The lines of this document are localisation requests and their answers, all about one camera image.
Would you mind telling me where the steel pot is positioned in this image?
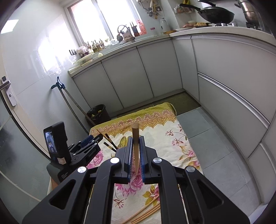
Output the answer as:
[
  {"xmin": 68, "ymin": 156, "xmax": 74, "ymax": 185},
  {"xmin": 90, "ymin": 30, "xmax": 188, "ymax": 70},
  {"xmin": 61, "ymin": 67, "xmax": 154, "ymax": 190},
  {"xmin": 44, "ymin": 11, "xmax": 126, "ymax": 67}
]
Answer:
[{"xmin": 234, "ymin": 0, "xmax": 259, "ymax": 25}]

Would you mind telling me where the black wok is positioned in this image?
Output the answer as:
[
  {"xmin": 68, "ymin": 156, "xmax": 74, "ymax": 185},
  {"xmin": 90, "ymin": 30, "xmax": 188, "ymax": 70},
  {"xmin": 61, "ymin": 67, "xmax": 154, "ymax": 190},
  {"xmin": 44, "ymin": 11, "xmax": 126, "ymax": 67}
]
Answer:
[{"xmin": 179, "ymin": 3, "xmax": 234, "ymax": 24}]

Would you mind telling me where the black chopstick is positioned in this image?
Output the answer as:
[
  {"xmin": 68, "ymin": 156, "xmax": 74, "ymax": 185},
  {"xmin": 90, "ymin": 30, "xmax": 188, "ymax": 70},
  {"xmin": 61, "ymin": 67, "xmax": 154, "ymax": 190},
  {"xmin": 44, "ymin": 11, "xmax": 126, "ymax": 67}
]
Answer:
[
  {"xmin": 105, "ymin": 133, "xmax": 118, "ymax": 150},
  {"xmin": 103, "ymin": 142, "xmax": 116, "ymax": 152}
]

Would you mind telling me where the white bowl on counter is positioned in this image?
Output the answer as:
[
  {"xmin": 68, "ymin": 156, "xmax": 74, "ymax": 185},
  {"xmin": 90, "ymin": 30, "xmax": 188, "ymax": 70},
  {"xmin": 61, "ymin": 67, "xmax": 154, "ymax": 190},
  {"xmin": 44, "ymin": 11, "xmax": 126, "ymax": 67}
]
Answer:
[{"xmin": 77, "ymin": 54, "xmax": 93, "ymax": 66}]

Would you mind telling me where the bamboo chopstick bottom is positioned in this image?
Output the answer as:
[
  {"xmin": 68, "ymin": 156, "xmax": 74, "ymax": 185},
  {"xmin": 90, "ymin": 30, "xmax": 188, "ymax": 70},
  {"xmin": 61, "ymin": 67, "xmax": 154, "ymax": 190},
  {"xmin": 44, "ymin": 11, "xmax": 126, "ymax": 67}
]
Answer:
[{"xmin": 131, "ymin": 203, "xmax": 160, "ymax": 223}]

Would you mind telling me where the white kettle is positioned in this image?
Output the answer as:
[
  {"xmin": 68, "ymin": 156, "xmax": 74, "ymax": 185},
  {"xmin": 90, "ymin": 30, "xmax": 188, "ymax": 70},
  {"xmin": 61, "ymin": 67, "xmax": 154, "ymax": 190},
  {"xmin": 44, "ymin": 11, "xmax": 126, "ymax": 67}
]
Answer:
[{"xmin": 160, "ymin": 18, "xmax": 171, "ymax": 34}]

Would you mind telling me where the black trash bin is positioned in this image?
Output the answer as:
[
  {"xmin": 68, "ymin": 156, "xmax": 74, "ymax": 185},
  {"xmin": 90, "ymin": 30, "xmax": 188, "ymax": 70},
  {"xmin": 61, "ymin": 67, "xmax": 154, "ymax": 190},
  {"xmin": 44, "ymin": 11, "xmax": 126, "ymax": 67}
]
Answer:
[{"xmin": 86, "ymin": 104, "xmax": 111, "ymax": 127}]

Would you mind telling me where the floral table cloth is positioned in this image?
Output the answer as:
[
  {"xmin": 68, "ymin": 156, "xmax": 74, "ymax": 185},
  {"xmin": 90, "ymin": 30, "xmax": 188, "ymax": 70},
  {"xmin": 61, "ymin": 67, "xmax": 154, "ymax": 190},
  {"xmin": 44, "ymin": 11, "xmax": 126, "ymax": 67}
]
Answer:
[{"xmin": 90, "ymin": 103, "xmax": 202, "ymax": 223}]

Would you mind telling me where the long bamboo chopstick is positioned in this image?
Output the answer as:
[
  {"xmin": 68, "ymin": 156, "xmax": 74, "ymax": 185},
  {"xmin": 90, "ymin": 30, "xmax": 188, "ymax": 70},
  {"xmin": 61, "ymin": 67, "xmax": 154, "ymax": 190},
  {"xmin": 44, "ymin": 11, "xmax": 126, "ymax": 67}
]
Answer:
[{"xmin": 96, "ymin": 128, "xmax": 109, "ymax": 142}]

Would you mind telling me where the mop with blue clamp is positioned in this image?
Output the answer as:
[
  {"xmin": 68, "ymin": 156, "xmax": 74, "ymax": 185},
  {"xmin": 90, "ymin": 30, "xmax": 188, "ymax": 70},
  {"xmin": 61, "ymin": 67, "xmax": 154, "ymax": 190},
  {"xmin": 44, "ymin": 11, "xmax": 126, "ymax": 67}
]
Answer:
[{"xmin": 50, "ymin": 75, "xmax": 96, "ymax": 135}]

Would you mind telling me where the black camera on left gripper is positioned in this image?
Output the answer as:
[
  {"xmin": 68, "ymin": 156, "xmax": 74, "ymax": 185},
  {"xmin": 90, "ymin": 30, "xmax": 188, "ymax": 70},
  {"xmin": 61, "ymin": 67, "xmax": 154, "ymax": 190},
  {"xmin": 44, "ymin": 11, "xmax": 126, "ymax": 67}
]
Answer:
[{"xmin": 43, "ymin": 121, "xmax": 72, "ymax": 165}]

